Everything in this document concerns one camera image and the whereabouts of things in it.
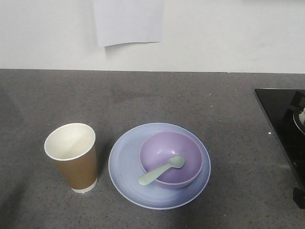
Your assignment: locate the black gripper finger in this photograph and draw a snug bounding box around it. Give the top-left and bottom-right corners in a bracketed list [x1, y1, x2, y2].
[293, 187, 305, 209]

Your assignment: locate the mint green plastic spoon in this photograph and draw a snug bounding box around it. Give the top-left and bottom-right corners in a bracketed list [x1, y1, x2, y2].
[137, 156, 185, 186]

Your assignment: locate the purple plastic bowl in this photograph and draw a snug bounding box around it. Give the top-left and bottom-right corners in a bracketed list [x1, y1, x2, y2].
[139, 131, 203, 189]

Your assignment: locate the brown paper cup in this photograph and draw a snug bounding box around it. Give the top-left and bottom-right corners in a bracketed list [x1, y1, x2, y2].
[44, 123, 98, 193]

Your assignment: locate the light blue plate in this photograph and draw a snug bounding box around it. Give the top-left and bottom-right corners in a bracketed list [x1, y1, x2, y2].
[108, 123, 211, 210]

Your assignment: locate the black gas stove top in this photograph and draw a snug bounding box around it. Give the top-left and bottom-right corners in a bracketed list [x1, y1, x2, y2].
[254, 88, 305, 188]

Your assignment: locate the gas burner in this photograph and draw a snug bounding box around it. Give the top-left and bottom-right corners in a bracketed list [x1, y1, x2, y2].
[291, 91, 305, 134]

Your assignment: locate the white paper sheet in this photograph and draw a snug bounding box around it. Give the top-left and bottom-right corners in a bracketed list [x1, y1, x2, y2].
[93, 0, 165, 47]

